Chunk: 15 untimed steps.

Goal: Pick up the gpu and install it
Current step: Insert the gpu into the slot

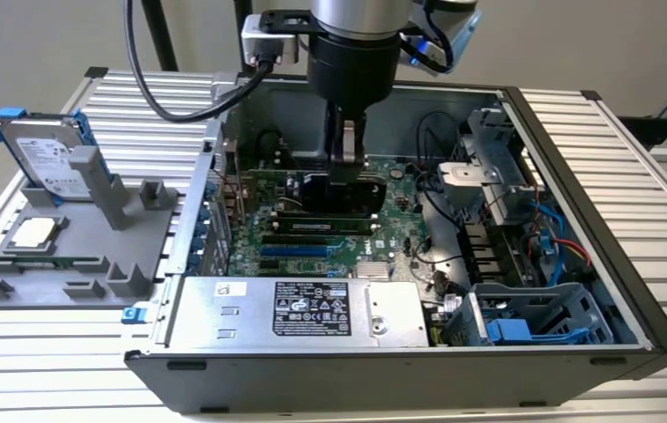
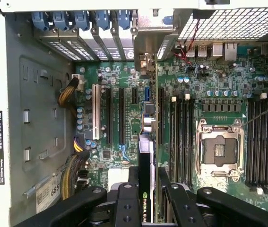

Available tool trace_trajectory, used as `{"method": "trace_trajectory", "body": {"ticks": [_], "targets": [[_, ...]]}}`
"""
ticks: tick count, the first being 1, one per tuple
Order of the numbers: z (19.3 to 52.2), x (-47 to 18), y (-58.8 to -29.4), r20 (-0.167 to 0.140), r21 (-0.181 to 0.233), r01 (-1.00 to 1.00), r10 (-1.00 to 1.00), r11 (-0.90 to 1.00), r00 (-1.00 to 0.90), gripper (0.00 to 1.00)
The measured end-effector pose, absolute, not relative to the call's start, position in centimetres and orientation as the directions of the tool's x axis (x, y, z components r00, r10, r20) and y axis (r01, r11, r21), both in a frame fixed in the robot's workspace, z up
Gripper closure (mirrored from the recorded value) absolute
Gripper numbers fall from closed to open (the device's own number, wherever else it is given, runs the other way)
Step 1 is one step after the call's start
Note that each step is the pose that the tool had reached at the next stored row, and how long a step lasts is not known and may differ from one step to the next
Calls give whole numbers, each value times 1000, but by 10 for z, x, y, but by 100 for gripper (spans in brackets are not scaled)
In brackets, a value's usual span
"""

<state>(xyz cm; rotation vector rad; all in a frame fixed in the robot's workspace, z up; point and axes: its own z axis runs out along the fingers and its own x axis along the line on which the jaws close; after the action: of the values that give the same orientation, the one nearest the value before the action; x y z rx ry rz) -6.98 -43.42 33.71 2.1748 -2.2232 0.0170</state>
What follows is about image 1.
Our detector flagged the grey plastic disk bay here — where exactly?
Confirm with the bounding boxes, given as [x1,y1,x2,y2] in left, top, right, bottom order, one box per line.
[442,281,616,347]

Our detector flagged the silver CPU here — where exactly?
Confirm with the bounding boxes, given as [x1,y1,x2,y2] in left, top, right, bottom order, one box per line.
[4,219,57,249]

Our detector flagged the black stand pole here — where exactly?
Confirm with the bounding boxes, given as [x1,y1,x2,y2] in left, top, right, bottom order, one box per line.
[138,0,180,71]
[230,0,254,71]

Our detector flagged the grey parts rack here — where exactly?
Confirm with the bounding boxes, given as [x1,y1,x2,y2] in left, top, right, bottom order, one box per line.
[0,146,188,311]

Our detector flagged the black bracket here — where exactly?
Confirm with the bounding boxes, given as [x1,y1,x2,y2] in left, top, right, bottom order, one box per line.
[617,115,667,150]

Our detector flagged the long black expansion slot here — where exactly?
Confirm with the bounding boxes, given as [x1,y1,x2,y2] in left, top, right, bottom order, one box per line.
[260,234,341,249]

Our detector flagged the red wire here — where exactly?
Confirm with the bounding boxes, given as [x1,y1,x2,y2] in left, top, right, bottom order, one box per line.
[550,236,593,268]

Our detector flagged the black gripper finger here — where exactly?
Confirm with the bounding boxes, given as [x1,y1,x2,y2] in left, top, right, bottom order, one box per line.
[325,100,369,187]

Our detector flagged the green RAM stick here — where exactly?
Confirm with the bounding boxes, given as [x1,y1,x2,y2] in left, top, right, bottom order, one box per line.
[12,257,100,268]
[276,221,376,234]

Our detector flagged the blue plastic bracket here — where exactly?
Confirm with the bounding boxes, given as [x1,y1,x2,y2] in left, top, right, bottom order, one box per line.
[482,317,613,345]

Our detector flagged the blue expansion slot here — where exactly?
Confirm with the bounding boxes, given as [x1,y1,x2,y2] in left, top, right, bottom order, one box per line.
[257,245,334,262]

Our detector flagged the graphics card with black fan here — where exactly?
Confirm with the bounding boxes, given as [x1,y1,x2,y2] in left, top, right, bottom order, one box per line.
[222,137,388,221]

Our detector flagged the green motherboard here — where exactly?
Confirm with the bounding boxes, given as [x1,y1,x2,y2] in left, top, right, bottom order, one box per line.
[224,156,432,278]

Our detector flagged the hard disk in blue carrier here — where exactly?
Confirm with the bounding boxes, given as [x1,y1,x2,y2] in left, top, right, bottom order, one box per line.
[0,104,96,206]

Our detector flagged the open black PC case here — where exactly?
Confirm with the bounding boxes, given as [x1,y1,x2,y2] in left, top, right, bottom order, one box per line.
[122,72,667,415]

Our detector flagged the black wire loop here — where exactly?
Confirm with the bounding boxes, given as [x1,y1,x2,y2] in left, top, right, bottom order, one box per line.
[413,110,462,195]

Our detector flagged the silver metal drive cage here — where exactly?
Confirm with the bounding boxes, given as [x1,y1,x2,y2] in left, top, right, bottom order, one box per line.
[434,108,537,226]

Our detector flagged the silver power supply unit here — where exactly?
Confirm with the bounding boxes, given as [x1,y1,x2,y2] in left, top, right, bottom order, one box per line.
[164,276,432,349]

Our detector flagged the small silver heatsink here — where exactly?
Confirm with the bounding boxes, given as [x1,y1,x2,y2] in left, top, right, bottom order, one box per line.
[353,260,393,279]

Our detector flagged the blue wire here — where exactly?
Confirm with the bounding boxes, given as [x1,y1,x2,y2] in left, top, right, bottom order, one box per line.
[521,197,566,292]

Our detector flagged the thick black camera cable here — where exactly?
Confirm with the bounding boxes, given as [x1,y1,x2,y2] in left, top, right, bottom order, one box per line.
[122,0,278,124]

